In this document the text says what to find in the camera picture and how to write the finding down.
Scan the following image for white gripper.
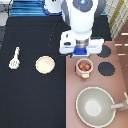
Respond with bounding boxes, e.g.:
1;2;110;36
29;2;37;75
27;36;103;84
59;30;104;58

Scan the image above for cream toy spatula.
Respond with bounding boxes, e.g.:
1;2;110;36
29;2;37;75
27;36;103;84
9;47;20;69

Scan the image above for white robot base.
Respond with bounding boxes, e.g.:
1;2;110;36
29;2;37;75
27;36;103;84
44;0;62;14

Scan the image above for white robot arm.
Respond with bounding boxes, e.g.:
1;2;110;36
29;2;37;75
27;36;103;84
59;0;106;57

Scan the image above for cream round wooden plate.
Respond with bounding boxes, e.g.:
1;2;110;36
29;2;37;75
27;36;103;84
35;56;55;74

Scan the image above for red toy food pieces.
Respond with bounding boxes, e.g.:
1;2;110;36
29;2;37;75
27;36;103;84
78;62;91;71

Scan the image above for black burner disc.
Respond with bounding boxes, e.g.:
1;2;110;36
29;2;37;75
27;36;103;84
98;45;111;58
98;62;115;76

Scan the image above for pink toy stove top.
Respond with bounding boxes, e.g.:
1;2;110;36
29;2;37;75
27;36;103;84
66;41;126;128

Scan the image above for black table mat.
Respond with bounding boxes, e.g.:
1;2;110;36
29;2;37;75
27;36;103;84
0;14;113;128

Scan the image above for large grey frying pan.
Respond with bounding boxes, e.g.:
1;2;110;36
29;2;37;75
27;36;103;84
76;87;128;128

